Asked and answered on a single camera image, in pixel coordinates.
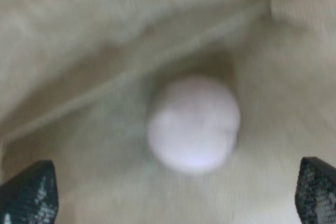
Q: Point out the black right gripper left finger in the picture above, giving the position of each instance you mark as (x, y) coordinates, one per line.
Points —
(31, 196)

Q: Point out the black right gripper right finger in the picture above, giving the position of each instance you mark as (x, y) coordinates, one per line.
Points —
(315, 192)

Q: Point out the pink peach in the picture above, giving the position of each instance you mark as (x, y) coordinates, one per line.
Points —
(193, 125)

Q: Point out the brown linen bag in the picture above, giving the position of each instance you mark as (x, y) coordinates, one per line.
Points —
(78, 78)

